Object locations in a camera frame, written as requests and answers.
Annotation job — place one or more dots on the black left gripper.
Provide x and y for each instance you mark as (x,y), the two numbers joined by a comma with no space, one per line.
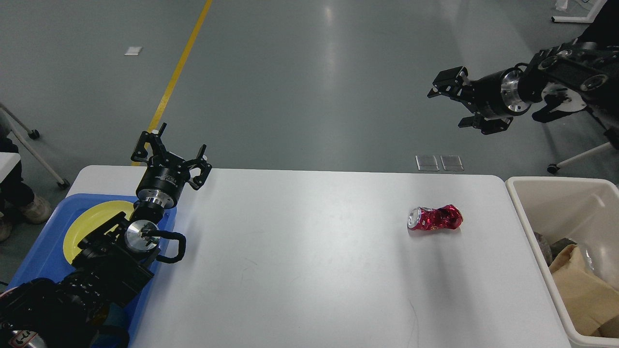
(159,183)

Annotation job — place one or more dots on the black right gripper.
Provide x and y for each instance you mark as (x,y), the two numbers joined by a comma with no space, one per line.
(495,97)

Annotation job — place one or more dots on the yellow plastic plate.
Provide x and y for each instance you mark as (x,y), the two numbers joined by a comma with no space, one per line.
(88,221)

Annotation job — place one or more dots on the crushed red soda can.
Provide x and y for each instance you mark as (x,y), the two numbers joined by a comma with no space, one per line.
(433,219)

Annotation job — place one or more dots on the teal mug yellow inside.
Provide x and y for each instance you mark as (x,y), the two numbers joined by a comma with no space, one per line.
(111,315)

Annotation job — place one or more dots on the brown paper bag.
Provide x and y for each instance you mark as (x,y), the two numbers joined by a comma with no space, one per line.
(591,303)

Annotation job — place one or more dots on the silver foil bag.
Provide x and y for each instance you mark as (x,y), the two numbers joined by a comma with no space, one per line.
(551,246)

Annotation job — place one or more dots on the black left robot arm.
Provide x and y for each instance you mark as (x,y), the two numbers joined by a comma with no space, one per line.
(112,266)

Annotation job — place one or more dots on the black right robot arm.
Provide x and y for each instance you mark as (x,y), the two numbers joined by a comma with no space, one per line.
(567,79)

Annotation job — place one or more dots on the right floor outlet cover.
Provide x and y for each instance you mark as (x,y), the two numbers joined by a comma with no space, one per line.
(452,163)

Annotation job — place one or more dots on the floor outlet cover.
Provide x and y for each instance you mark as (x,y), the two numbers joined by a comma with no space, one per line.
(452,163)
(427,163)

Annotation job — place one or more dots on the left floor outlet cover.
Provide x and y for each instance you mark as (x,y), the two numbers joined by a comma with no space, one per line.
(427,163)

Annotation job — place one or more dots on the white office chair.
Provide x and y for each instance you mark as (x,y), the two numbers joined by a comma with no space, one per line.
(580,154)

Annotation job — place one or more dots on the grey chair leg with caster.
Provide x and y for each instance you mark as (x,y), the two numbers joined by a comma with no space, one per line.
(7,123)

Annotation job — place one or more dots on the person's beige shoe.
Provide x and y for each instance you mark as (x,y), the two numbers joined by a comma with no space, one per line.
(37,211)

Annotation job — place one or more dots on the beige plastic bin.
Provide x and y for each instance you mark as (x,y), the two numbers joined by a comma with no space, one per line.
(582,210)

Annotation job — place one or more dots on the white desk base far right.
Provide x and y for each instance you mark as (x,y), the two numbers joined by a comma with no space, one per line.
(577,11)

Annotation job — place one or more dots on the blue plastic tray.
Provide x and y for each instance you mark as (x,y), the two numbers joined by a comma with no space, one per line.
(46,259)

